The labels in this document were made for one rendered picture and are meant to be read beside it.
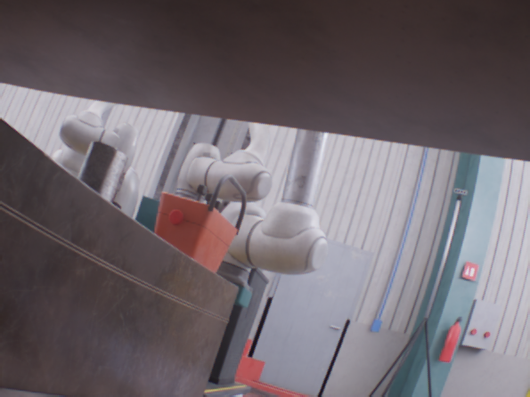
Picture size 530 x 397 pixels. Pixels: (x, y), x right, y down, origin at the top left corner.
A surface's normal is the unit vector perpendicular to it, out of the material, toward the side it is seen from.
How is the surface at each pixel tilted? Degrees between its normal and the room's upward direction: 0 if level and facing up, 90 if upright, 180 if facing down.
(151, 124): 90
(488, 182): 90
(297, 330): 90
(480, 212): 90
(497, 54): 180
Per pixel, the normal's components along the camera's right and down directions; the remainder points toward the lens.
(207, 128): -0.11, -0.32
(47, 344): 0.92, 0.21
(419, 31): -0.31, 0.91
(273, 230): -0.51, -0.29
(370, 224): 0.11, -0.25
